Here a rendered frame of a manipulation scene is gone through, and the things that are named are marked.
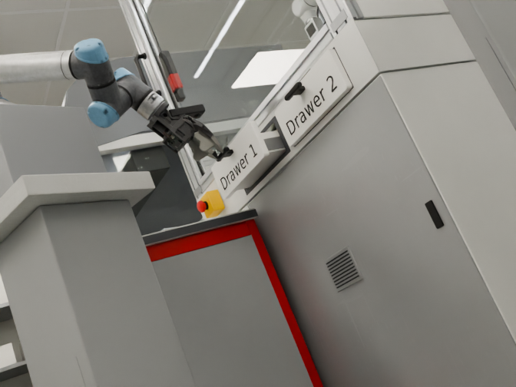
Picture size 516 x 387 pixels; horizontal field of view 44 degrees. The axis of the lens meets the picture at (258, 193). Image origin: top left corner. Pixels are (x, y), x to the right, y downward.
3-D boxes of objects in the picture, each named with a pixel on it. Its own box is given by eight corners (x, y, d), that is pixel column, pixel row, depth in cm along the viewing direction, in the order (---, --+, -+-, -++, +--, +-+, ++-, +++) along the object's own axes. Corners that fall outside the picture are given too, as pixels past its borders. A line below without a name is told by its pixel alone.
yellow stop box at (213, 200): (212, 211, 205) (204, 191, 207) (204, 219, 211) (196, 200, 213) (226, 207, 208) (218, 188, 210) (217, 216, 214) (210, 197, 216)
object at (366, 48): (378, 71, 139) (352, 17, 143) (210, 238, 221) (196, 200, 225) (610, 42, 189) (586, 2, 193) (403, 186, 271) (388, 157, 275)
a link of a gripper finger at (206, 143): (214, 163, 175) (186, 145, 176) (225, 150, 179) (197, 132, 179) (217, 157, 173) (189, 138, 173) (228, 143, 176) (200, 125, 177)
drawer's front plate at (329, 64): (347, 87, 146) (328, 47, 149) (289, 147, 169) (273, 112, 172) (353, 87, 147) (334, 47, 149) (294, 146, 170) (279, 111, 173)
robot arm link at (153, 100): (149, 100, 182) (157, 84, 175) (161, 110, 182) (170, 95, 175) (133, 116, 177) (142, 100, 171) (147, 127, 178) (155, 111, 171)
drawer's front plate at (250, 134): (265, 156, 168) (249, 120, 170) (223, 200, 191) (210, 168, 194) (270, 154, 168) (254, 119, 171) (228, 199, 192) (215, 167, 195)
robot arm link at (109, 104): (76, 92, 162) (100, 72, 170) (90, 129, 169) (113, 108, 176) (101, 93, 159) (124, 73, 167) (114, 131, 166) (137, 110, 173)
